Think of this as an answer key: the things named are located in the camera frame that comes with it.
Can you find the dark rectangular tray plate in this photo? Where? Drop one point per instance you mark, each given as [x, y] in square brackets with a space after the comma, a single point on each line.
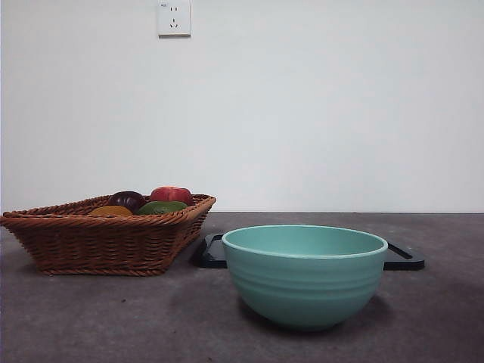
[210, 255]

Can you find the brown wicker basket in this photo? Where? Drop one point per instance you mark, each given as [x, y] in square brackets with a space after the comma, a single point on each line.
[94, 246]

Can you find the green fruit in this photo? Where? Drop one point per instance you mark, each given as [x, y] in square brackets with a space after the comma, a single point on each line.
[160, 208]

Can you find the yellow-orange fruit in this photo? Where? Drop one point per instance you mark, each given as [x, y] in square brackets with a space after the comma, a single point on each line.
[111, 211]

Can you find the white wall socket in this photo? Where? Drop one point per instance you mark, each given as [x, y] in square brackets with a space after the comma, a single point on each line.
[174, 19]

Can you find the red apple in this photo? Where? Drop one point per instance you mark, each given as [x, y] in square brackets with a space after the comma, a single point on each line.
[170, 194]

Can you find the dark purple round fruit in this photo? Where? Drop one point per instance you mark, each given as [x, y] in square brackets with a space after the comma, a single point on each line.
[126, 199]

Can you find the teal ceramic bowl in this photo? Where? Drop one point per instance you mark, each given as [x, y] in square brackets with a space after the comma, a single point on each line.
[302, 287]

